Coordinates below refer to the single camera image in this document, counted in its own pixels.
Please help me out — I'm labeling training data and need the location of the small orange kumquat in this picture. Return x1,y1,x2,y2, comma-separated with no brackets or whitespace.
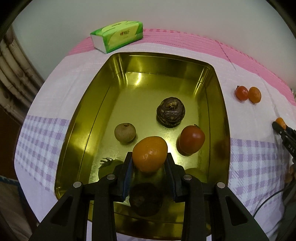
275,118,287,130

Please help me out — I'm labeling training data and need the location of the large orange kumquat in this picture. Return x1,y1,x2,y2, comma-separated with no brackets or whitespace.
132,136,168,173

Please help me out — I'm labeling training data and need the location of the dark brown round fruit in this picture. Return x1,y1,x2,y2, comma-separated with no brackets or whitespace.
129,183,164,217

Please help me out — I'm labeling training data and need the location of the brown green longan fruit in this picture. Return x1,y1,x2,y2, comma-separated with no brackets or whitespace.
114,123,137,143

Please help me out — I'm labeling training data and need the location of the small green fruit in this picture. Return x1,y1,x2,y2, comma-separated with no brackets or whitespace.
185,168,207,183

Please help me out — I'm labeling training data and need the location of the green tomato with stem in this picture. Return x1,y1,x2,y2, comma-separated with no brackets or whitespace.
98,158,123,179

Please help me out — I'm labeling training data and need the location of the pink purple checkered tablecloth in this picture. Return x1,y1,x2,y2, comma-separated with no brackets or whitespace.
14,29,295,240

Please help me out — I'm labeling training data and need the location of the orange cherry tomato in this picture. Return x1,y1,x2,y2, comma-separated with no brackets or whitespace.
248,86,261,104

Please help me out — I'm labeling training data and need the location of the red cherry tomato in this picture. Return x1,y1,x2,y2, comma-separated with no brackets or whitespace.
235,85,248,101

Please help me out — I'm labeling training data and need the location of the dark brown wrinkled fruit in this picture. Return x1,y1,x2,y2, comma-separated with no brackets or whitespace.
156,97,186,128

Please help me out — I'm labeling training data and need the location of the gold metal tray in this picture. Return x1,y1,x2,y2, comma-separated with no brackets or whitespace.
54,52,230,240

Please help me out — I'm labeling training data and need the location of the brown wooden furniture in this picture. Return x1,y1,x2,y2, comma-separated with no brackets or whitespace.
0,108,21,180

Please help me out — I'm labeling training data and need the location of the green tissue pack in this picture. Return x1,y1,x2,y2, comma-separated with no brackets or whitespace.
90,21,144,54

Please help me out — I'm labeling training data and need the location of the black cable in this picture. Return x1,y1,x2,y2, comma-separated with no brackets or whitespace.
252,187,290,218

